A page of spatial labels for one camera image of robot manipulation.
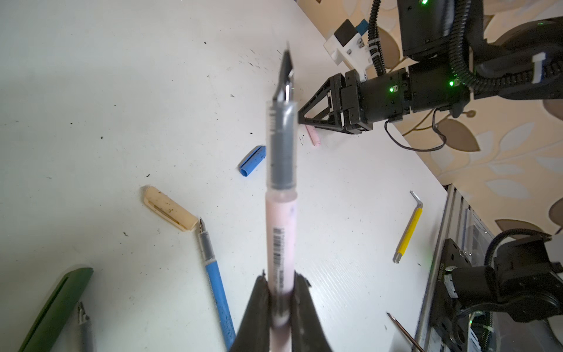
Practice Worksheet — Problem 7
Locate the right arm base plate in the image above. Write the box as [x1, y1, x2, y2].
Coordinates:
[430, 238, 472, 351]

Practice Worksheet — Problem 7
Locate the blue pen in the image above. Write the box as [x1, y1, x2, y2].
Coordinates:
[197, 219, 236, 351]

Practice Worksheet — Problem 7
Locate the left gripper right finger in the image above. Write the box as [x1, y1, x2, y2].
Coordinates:
[291, 272, 332, 352]

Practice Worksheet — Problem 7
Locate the pink pen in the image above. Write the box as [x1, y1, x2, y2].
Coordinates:
[265, 50, 298, 351]

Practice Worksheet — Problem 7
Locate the aluminium front rail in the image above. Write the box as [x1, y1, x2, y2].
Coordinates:
[415, 184, 494, 351]

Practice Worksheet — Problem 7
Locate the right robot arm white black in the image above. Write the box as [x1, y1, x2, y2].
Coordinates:
[299, 1, 562, 238]

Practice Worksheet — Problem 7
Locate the pink pen cap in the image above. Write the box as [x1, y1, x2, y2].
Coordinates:
[306, 126, 321, 147]

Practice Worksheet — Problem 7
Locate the beige pen cap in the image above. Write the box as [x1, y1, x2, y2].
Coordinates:
[143, 186, 199, 232]

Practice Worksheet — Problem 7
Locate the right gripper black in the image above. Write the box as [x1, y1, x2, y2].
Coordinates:
[299, 70, 373, 134]

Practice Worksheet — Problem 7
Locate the green pen cap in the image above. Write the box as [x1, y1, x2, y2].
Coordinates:
[19, 267, 94, 351]

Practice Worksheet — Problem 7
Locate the black screwdriver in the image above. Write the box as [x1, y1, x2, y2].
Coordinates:
[386, 312, 425, 352]

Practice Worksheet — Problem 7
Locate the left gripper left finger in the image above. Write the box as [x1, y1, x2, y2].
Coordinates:
[230, 273, 270, 352]

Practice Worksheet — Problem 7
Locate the green pen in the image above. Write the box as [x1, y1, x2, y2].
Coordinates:
[78, 302, 95, 352]

